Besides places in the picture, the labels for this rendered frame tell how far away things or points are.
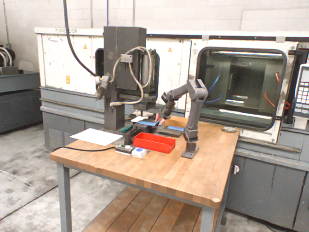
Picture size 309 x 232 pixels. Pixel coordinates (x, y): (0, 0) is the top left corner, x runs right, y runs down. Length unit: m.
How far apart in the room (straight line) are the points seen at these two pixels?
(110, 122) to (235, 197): 1.36
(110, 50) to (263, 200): 1.80
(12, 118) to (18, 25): 3.25
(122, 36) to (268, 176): 1.64
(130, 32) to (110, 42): 0.17
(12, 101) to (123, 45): 3.16
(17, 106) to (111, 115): 3.00
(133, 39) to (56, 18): 4.69
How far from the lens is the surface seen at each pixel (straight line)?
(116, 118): 1.84
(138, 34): 1.67
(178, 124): 1.94
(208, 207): 1.20
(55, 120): 3.36
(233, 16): 4.33
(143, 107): 1.65
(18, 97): 4.67
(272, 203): 2.45
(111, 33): 1.78
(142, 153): 1.43
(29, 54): 7.08
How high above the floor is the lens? 1.53
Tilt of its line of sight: 16 degrees down
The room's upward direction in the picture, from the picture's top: 3 degrees clockwise
